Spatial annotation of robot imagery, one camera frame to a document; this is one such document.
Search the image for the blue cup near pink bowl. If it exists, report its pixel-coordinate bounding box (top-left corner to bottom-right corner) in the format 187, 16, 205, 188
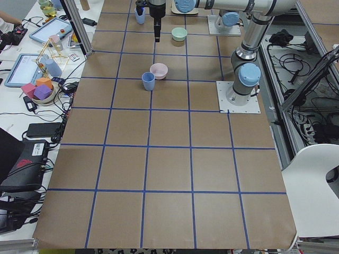
141, 72, 155, 91

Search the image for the bowl of coloured blocks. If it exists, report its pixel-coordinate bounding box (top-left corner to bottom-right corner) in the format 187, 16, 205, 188
21, 77, 56, 106

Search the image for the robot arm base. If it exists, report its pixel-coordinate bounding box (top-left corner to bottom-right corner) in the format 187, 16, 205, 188
215, 10, 239, 30

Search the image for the yellow wire toy stand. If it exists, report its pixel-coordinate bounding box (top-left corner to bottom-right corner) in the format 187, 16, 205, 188
35, 35, 69, 77

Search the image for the black power adapter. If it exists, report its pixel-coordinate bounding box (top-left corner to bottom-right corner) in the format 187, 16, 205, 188
26, 122, 61, 138

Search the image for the blue tablet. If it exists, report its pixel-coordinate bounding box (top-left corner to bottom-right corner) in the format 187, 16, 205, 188
29, 17, 73, 43
4, 53, 43, 87

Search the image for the green bowl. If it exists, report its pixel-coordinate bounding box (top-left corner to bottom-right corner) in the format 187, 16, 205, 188
171, 27, 188, 42

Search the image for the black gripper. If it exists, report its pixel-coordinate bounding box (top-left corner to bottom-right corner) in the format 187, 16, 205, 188
148, 0, 166, 43

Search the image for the blue tablet far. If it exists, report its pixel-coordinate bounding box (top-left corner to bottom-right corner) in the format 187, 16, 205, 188
29, 17, 73, 43

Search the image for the blue tablet near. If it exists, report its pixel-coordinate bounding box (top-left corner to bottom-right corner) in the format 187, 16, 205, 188
4, 53, 43, 87

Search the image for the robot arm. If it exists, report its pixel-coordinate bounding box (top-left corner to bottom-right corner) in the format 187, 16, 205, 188
175, 1, 296, 105

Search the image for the blue cylinder block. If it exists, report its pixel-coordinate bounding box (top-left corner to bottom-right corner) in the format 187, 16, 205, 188
46, 58, 62, 77

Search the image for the black cloth bundle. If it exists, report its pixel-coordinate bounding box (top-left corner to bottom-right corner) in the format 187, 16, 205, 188
269, 29, 293, 47

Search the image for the pink bowl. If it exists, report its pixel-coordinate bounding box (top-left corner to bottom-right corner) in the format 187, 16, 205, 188
149, 63, 168, 80

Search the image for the aluminium frame post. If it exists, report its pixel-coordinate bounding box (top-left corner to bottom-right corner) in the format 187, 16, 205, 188
60, 0, 93, 56

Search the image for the white chair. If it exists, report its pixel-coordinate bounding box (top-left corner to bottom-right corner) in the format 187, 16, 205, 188
282, 144, 338, 238

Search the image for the light blue cup far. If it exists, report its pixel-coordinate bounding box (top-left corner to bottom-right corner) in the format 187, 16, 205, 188
135, 8, 146, 24

